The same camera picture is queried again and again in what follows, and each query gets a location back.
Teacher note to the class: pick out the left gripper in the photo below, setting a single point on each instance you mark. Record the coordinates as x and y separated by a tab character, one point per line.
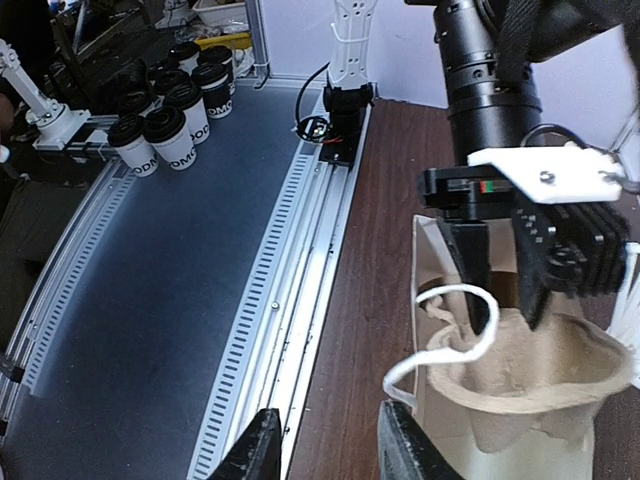
464	196

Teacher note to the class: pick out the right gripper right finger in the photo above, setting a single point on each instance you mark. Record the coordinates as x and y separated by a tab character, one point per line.
404	450

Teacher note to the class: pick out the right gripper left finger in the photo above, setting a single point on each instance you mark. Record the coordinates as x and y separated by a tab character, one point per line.
256	455

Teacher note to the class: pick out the cardboard cup carrier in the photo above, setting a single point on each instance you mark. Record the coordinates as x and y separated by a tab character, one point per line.
553	379

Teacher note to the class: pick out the brown paper bag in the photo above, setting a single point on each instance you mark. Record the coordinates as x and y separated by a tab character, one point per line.
443	335

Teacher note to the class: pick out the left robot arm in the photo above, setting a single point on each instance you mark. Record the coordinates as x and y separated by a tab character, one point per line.
487	48

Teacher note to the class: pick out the spare lidded coffee cups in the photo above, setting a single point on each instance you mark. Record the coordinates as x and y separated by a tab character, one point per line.
172	132

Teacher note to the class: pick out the white stand outside bench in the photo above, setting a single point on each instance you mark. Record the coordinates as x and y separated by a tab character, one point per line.
56	122

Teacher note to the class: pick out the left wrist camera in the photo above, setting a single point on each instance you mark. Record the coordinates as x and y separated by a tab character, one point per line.
599	233

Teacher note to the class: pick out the aluminium frame rail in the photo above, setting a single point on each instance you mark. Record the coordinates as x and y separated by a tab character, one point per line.
145	313

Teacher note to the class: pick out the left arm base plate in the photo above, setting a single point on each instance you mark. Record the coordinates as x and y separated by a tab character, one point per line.
338	134

